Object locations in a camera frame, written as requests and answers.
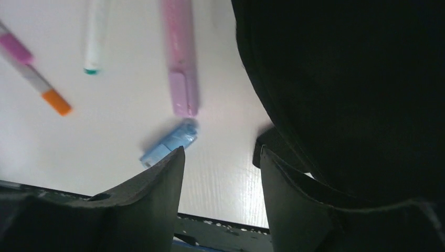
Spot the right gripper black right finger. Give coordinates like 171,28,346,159
260,147,444,251

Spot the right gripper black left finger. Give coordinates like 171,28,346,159
1,147,185,251

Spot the black student backpack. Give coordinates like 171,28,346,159
231,1,444,203

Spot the orange capped white marker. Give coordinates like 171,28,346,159
1,48,72,116

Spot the pink highlighter pen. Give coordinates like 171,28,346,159
160,1,199,118

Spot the green capped white marker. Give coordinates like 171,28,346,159
83,0,110,75

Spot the black front mounting rail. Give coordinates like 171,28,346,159
1,181,273,252

